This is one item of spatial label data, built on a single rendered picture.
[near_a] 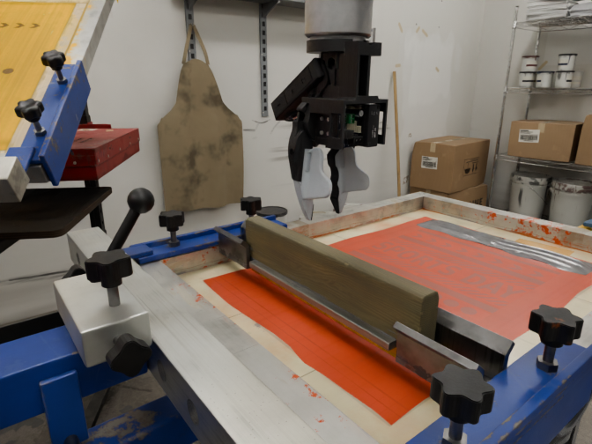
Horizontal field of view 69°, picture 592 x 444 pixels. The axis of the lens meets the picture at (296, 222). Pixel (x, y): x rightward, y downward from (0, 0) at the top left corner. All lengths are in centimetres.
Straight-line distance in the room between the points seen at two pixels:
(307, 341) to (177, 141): 208
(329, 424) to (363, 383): 11
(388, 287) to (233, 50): 241
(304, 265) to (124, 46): 207
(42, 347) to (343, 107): 37
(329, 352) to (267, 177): 247
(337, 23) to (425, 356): 36
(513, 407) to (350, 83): 35
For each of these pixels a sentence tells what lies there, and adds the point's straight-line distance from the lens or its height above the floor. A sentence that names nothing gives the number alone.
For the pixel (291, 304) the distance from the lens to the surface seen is 66.
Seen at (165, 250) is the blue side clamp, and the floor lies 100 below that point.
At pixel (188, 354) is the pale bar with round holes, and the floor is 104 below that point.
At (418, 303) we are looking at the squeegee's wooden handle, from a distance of 48.
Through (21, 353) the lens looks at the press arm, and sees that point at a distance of 48.
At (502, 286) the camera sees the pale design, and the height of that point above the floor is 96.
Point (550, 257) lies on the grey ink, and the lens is 95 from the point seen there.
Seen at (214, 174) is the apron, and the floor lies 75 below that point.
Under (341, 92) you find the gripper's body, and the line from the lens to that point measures 50.
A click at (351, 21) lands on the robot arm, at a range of 50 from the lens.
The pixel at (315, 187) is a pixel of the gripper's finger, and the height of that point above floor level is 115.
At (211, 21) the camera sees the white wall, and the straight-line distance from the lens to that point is 275.
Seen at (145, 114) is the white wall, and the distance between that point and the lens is 256.
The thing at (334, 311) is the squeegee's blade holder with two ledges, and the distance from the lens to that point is 57.
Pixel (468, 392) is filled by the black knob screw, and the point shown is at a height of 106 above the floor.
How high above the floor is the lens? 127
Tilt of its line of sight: 18 degrees down
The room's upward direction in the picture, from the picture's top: straight up
